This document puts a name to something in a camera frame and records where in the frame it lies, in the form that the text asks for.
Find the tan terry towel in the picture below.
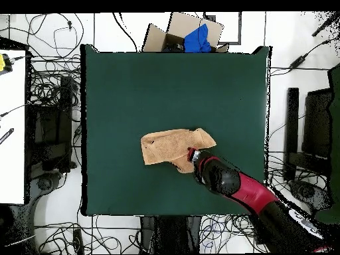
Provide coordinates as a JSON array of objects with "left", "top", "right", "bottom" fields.
[{"left": 139, "top": 127, "right": 217, "bottom": 174}]

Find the black flat strip tool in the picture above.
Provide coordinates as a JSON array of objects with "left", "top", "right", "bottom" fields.
[{"left": 0, "top": 127, "right": 15, "bottom": 145}]

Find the dark green table cloth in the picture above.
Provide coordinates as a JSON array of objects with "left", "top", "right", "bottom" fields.
[{"left": 80, "top": 43, "right": 272, "bottom": 216}]

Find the black upright bar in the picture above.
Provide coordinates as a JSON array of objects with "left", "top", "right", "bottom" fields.
[{"left": 284, "top": 87, "right": 300, "bottom": 182}]

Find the blue cloth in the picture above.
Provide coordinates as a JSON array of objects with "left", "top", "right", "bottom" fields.
[{"left": 183, "top": 23, "right": 213, "bottom": 53}]

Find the open cardboard box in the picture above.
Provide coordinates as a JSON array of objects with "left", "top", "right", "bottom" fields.
[{"left": 141, "top": 11, "right": 230, "bottom": 53}]

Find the black panel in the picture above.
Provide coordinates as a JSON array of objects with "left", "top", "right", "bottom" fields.
[{"left": 301, "top": 88, "right": 333, "bottom": 160}]

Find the black power adapter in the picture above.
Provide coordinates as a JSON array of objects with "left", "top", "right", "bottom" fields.
[{"left": 288, "top": 54, "right": 307, "bottom": 69}]

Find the black power strip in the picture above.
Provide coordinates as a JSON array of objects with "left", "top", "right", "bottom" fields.
[{"left": 72, "top": 228, "right": 85, "bottom": 254}]

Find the black equipment case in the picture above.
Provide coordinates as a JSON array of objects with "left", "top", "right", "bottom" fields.
[{"left": 29, "top": 75, "right": 74, "bottom": 173}]

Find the green cloth covered stand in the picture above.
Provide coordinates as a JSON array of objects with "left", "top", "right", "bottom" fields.
[{"left": 314, "top": 63, "right": 340, "bottom": 224}]

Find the white side table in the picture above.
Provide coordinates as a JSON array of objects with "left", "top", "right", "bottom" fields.
[{"left": 0, "top": 48, "right": 27, "bottom": 205}]

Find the black rod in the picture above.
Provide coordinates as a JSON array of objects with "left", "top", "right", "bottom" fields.
[{"left": 311, "top": 11, "right": 340, "bottom": 37}]

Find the yellow and black device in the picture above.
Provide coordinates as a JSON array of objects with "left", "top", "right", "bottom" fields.
[{"left": 0, "top": 53, "right": 13, "bottom": 76}]

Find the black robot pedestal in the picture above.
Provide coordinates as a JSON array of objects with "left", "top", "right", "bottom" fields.
[{"left": 139, "top": 215, "right": 203, "bottom": 254}]

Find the grey pedestal leg with foot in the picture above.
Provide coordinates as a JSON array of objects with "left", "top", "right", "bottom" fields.
[
  {"left": 26, "top": 171, "right": 68, "bottom": 248},
  {"left": 288, "top": 179, "right": 333, "bottom": 213}
]

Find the dark square frame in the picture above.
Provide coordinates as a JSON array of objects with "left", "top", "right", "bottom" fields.
[{"left": 203, "top": 11, "right": 242, "bottom": 45}]

